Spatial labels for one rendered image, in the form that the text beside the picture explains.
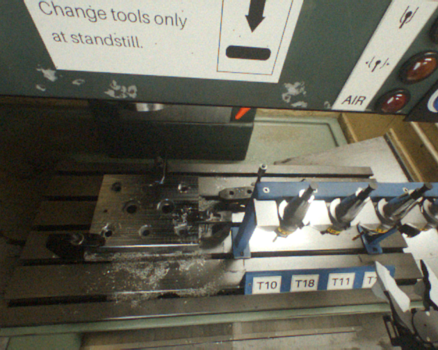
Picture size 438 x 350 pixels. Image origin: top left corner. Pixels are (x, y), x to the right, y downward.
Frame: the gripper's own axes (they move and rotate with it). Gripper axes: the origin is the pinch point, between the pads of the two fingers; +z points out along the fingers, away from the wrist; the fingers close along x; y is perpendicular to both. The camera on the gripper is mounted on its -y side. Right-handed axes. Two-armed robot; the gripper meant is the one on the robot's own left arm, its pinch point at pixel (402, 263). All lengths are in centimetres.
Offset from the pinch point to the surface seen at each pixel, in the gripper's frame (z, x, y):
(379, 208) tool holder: 10.6, -2.8, -3.1
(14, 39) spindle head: 6, -53, -38
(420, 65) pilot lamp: 5.2, -25.8, -38.9
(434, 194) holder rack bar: 14.2, 12.4, -3.1
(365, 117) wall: 87, 51, 42
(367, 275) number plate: 2.2, 8.1, 24.2
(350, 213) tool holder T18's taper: 8.4, -11.7, -5.8
